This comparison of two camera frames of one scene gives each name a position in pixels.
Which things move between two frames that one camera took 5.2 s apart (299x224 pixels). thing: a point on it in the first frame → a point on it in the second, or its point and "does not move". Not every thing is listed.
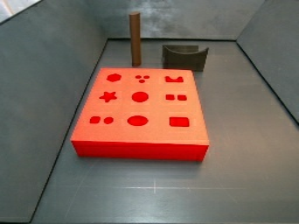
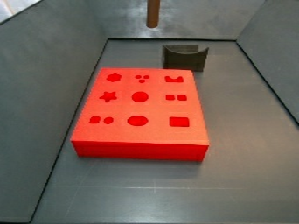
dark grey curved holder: (184, 57) does not move
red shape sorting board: (144, 115) does not move
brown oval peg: (136, 22) → (153, 13)
